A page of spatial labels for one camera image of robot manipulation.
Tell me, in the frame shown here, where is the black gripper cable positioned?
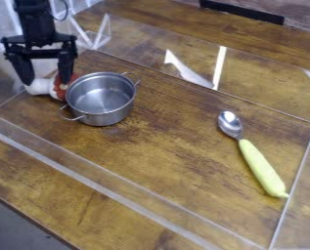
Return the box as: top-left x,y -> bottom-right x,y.
47,0 -> 71,22

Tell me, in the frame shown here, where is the red white toy mushroom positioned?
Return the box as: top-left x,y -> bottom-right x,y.
25,73 -> 77,101

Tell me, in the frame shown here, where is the black bar in background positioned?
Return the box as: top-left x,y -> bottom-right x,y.
198,0 -> 284,25

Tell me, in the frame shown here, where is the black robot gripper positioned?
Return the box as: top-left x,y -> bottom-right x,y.
0,0 -> 77,86

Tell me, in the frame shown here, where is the spoon with yellow-green handle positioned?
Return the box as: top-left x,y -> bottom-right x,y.
217,110 -> 288,198

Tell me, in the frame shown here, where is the silver metal pot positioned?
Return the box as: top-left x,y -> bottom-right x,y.
57,72 -> 139,127

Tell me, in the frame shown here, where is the clear acrylic enclosure wall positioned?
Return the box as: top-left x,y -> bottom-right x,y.
0,13 -> 310,250

